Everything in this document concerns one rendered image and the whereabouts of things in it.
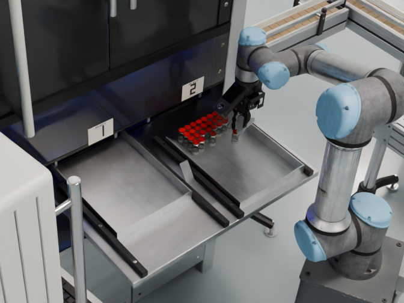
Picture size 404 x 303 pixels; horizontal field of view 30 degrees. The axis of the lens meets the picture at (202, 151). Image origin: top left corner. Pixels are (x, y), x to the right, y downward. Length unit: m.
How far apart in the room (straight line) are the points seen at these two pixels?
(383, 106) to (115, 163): 0.88
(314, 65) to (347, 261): 0.55
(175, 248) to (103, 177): 0.33
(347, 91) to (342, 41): 2.80
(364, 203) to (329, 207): 0.17
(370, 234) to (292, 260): 1.19
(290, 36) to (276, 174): 0.67
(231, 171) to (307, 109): 1.73
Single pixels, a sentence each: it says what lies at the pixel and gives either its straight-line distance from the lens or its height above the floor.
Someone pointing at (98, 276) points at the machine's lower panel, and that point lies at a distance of 2.62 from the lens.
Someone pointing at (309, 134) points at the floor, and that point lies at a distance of 3.79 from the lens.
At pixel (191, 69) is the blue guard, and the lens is 2.26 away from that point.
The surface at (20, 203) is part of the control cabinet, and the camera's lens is 1.27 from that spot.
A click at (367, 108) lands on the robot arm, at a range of 1.71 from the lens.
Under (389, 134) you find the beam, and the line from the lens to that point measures 3.12.
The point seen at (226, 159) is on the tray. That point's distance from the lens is 2.29.
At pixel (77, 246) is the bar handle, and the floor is 1.31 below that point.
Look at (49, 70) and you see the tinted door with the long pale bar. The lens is 1.93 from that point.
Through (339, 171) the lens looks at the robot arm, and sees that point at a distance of 1.82.
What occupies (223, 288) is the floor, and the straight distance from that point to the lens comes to 3.07.
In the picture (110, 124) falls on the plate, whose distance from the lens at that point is 2.16.
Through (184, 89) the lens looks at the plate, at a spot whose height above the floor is 1.03.
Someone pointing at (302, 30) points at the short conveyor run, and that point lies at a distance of 2.80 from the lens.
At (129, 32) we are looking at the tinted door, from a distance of 2.03.
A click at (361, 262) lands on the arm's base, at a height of 0.85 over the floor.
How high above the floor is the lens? 2.45
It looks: 43 degrees down
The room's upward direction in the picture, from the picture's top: 6 degrees clockwise
